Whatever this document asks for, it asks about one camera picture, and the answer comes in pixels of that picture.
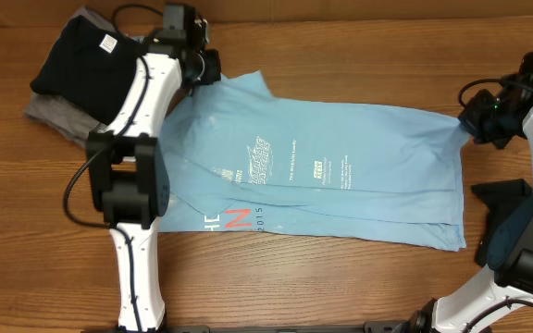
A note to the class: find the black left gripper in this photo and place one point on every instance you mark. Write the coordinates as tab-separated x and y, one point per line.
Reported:
214	70

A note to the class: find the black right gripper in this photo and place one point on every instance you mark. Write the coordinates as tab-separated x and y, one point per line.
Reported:
471	120

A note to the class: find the light blue printed t-shirt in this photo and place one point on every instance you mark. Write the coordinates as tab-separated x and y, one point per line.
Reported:
241	159

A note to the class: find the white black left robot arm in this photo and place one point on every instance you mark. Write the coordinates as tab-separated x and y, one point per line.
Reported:
127	173

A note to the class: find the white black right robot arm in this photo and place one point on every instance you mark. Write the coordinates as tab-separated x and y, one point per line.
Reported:
505	282

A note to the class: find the crumpled black garment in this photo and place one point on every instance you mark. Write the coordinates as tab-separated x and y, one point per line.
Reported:
501	198

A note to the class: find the folded black t-shirt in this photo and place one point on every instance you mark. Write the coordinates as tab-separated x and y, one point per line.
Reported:
90	67

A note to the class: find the folded grey garment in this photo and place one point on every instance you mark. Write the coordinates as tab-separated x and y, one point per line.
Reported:
58	113

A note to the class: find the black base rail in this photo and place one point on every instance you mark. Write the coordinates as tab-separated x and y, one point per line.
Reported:
276	329

